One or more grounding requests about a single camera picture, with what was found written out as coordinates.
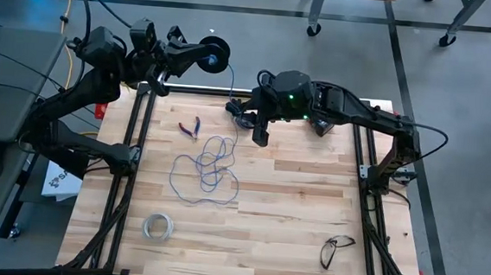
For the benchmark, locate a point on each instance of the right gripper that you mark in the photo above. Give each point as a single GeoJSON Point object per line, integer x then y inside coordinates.
{"type": "Point", "coordinates": [264, 110]}

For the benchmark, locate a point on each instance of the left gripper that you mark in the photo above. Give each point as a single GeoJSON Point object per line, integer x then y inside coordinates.
{"type": "Point", "coordinates": [157, 62]}

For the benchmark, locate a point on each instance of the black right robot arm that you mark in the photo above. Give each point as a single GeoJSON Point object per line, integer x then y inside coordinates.
{"type": "Point", "coordinates": [360, 113]}

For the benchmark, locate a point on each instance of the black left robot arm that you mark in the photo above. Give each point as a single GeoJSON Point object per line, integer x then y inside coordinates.
{"type": "Point", "coordinates": [88, 87]}

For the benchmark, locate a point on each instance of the red black tool battery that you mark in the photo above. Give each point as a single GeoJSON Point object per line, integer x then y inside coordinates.
{"type": "Point", "coordinates": [322, 127]}

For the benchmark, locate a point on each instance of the clear tape roll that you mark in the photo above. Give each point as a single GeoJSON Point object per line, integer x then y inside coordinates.
{"type": "Point", "coordinates": [159, 215]}

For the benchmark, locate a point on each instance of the wooden table on casters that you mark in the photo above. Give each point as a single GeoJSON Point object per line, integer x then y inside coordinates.
{"type": "Point", "coordinates": [317, 4]}

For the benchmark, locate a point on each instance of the black safety glasses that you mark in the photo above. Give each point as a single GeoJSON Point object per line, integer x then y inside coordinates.
{"type": "Point", "coordinates": [327, 252]}

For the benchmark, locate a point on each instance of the black angled stand bar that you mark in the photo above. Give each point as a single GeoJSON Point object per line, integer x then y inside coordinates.
{"type": "Point", "coordinates": [66, 159]}

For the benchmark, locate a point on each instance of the grey desk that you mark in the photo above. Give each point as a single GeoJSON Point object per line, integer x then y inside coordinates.
{"type": "Point", "coordinates": [13, 52]}

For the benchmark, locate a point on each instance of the white printed box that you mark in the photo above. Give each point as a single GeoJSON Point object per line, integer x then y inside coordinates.
{"type": "Point", "coordinates": [58, 183]}

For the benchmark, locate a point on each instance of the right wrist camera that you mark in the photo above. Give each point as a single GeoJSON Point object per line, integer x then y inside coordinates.
{"type": "Point", "coordinates": [264, 91]}

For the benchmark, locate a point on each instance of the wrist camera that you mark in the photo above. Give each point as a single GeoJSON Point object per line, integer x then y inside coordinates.
{"type": "Point", "coordinates": [264, 91]}
{"type": "Point", "coordinates": [143, 35]}

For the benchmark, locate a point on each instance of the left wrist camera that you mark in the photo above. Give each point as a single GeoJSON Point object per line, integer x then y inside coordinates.
{"type": "Point", "coordinates": [143, 35]}

